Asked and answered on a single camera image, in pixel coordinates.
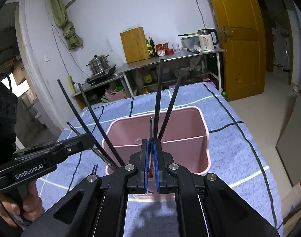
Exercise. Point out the clear storage container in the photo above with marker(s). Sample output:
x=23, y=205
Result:
x=190, y=41

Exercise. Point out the green oil bottle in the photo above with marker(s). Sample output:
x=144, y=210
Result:
x=150, y=50

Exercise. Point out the low metal shelf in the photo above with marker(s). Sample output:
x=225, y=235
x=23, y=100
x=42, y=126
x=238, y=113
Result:
x=95, y=92

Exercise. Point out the metal chopstick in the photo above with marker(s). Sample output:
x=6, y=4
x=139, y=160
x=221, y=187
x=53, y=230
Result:
x=95, y=150

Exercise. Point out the yellow power strip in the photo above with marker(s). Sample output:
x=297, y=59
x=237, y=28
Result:
x=71, y=84

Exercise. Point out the pink basket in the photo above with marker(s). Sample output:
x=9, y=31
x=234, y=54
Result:
x=115, y=96

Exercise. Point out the metal kitchen shelf table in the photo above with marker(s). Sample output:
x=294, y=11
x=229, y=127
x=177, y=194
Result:
x=172, y=62

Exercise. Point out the red lidded jar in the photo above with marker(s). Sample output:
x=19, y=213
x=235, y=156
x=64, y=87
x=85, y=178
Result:
x=163, y=50

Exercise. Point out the yellow wooden door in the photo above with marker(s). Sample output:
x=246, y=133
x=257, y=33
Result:
x=242, y=36

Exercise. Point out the blue checked tablecloth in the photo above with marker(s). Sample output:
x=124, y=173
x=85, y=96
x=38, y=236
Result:
x=235, y=158

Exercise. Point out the white electric kettle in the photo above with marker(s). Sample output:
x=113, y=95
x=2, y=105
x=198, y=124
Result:
x=208, y=39

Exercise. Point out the drinking glass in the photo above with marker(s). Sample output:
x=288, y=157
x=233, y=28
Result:
x=175, y=47

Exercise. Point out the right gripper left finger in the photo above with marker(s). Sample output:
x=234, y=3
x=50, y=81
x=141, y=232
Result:
x=138, y=183

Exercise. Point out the black induction cooker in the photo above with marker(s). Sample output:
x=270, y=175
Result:
x=103, y=75

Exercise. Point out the dark oil bottle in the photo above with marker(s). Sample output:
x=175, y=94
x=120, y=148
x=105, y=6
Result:
x=152, y=46

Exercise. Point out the person's left hand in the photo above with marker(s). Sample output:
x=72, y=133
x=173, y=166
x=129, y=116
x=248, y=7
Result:
x=32, y=206

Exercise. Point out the green plastic bottle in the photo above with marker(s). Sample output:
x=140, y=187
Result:
x=225, y=95

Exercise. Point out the stainless steel steamer pot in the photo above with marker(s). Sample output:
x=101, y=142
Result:
x=98, y=64

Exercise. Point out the green hanging cloth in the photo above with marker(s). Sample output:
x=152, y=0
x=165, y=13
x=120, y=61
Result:
x=61, y=19

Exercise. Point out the wooden cutting board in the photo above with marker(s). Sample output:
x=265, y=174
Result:
x=134, y=45

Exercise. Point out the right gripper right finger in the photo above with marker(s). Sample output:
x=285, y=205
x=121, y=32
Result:
x=165, y=183

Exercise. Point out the pink plastic utensil holder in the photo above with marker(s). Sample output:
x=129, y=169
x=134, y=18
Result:
x=186, y=137

